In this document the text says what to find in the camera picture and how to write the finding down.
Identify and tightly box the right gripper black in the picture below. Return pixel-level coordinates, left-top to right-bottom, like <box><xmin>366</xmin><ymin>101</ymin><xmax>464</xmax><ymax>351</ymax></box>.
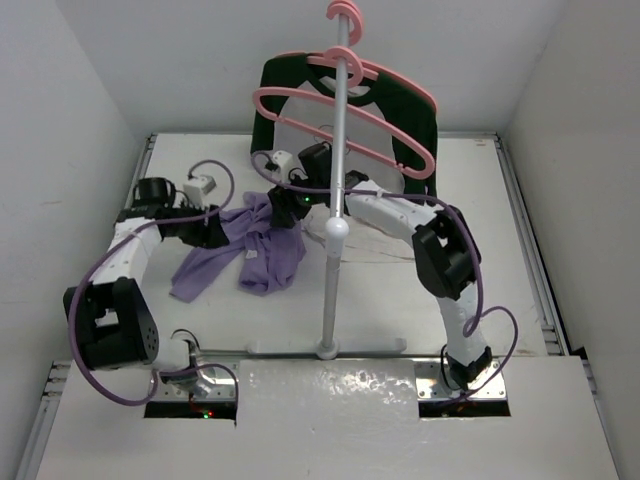
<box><xmin>269</xmin><ymin>168</ymin><xmax>323</xmax><ymax>228</ymax></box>

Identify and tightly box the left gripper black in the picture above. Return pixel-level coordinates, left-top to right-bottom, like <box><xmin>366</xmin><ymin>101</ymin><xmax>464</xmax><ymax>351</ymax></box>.
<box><xmin>167</xmin><ymin>198</ymin><xmax>229</xmax><ymax>249</ymax></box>

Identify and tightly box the purple t shirt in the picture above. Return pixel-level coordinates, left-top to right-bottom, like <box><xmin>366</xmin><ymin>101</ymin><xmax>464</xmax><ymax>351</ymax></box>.
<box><xmin>170</xmin><ymin>191</ymin><xmax>306</xmax><ymax>303</ymax></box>

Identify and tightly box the pink hanger front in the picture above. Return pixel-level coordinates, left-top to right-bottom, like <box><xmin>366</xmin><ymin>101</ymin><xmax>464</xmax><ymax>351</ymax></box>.
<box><xmin>250</xmin><ymin>55</ymin><xmax>438</xmax><ymax>190</ymax></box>

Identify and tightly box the pink hanger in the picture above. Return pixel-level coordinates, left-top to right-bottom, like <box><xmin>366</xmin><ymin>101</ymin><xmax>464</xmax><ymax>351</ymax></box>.
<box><xmin>250</xmin><ymin>55</ymin><xmax>438</xmax><ymax>190</ymax></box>
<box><xmin>277</xmin><ymin>51</ymin><xmax>438</xmax><ymax>112</ymax></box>

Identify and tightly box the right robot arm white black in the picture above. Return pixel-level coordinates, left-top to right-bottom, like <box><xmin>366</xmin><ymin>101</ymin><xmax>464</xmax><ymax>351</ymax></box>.
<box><xmin>266</xmin><ymin>143</ymin><xmax>493</xmax><ymax>390</ymax></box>

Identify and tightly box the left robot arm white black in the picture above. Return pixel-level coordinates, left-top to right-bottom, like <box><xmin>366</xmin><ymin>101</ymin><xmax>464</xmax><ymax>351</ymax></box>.
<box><xmin>63</xmin><ymin>177</ymin><xmax>229</xmax><ymax>386</ymax></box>

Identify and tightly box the white and green raglan shirt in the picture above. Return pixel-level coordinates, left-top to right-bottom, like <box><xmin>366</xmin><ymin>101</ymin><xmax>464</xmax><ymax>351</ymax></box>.
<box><xmin>250</xmin><ymin>53</ymin><xmax>438</xmax><ymax>263</ymax></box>

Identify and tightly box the pink hanger under raglan shirt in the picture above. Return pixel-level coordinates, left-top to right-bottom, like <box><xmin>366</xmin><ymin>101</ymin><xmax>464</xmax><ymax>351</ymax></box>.
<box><xmin>277</xmin><ymin>51</ymin><xmax>438</xmax><ymax>112</ymax></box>

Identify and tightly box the grey clothes rack stand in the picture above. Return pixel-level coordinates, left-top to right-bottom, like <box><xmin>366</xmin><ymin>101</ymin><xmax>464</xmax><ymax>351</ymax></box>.
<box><xmin>253</xmin><ymin>1</ymin><xmax>407</xmax><ymax>360</ymax></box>

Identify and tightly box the white front cover board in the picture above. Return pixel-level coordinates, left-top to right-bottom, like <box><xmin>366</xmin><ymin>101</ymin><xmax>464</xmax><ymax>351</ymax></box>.
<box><xmin>38</xmin><ymin>357</ymin><xmax>617</xmax><ymax>479</ymax></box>

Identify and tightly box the pink hook at pole top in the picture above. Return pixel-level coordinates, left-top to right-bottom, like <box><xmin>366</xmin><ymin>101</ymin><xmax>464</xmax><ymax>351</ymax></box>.
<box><xmin>326</xmin><ymin>0</ymin><xmax>367</xmax><ymax>47</ymax></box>

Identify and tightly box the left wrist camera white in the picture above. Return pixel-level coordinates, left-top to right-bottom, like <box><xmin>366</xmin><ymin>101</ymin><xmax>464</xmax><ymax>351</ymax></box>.
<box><xmin>183</xmin><ymin>174</ymin><xmax>217</xmax><ymax>208</ymax></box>

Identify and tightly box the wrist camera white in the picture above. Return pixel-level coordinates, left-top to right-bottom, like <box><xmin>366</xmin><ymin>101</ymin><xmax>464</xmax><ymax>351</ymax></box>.
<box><xmin>183</xmin><ymin>174</ymin><xmax>217</xmax><ymax>208</ymax></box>
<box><xmin>265</xmin><ymin>150</ymin><xmax>296</xmax><ymax>182</ymax></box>

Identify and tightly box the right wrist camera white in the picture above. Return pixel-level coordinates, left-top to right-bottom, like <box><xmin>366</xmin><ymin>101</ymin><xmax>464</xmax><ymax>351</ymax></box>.
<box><xmin>265</xmin><ymin>150</ymin><xmax>296</xmax><ymax>182</ymax></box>

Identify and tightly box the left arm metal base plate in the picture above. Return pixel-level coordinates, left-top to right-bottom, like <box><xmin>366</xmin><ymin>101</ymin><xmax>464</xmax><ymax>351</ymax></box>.
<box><xmin>153</xmin><ymin>363</ymin><xmax>239</xmax><ymax>403</ymax></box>

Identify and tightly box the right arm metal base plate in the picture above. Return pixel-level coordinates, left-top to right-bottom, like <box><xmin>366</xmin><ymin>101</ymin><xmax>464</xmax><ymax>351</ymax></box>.
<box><xmin>412</xmin><ymin>357</ymin><xmax>508</xmax><ymax>402</ymax></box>

